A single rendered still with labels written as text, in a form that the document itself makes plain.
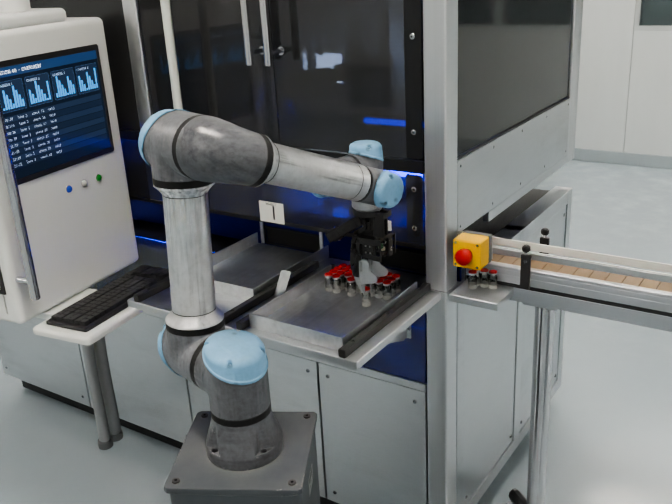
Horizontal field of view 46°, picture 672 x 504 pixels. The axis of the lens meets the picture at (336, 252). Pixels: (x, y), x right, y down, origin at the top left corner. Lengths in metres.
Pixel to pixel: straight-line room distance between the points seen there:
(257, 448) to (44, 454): 1.76
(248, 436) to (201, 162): 0.52
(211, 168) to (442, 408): 1.06
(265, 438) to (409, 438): 0.79
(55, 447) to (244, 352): 1.84
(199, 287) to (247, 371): 0.19
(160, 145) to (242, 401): 0.49
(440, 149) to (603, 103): 4.74
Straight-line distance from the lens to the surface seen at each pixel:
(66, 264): 2.33
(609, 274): 2.00
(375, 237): 1.80
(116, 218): 2.47
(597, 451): 2.99
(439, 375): 2.09
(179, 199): 1.46
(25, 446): 3.28
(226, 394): 1.47
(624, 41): 6.45
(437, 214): 1.91
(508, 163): 2.24
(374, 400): 2.25
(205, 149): 1.35
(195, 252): 1.49
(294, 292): 1.96
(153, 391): 2.89
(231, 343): 1.49
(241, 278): 2.12
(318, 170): 1.47
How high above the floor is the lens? 1.69
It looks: 21 degrees down
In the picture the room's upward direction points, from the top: 3 degrees counter-clockwise
